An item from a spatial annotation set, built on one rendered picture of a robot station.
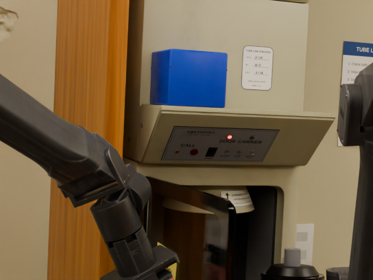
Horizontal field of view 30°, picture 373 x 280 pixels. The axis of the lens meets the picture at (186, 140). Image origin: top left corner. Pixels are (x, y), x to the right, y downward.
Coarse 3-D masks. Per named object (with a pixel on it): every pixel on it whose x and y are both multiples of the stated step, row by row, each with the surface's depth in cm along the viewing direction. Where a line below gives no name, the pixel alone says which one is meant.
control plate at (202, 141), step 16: (176, 128) 112; (192, 128) 113; (208, 128) 114; (224, 128) 115; (240, 128) 116; (176, 144) 116; (192, 144) 117; (208, 144) 117; (224, 144) 118; (240, 144) 119; (256, 144) 120; (160, 160) 118; (176, 160) 119; (192, 160) 120; (208, 160) 121; (224, 160) 122; (240, 160) 123; (256, 160) 124
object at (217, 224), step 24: (168, 192) 109; (192, 192) 101; (144, 216) 117; (168, 216) 109; (192, 216) 101; (216, 216) 94; (168, 240) 108; (192, 240) 101; (216, 240) 94; (192, 264) 101; (216, 264) 94
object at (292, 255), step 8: (288, 248) 119; (296, 248) 119; (288, 256) 119; (296, 256) 119; (272, 264) 121; (280, 264) 121; (288, 264) 119; (296, 264) 119; (304, 264) 122; (272, 272) 118; (280, 272) 117; (288, 272) 116; (296, 272) 116; (304, 272) 116; (312, 272) 117
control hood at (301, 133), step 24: (144, 120) 116; (168, 120) 111; (192, 120) 112; (216, 120) 113; (240, 120) 115; (264, 120) 116; (288, 120) 117; (312, 120) 119; (144, 144) 116; (288, 144) 122; (312, 144) 124
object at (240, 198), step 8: (208, 192) 129; (216, 192) 129; (224, 192) 129; (232, 192) 130; (240, 192) 131; (248, 192) 135; (232, 200) 129; (240, 200) 130; (248, 200) 133; (240, 208) 130; (248, 208) 131
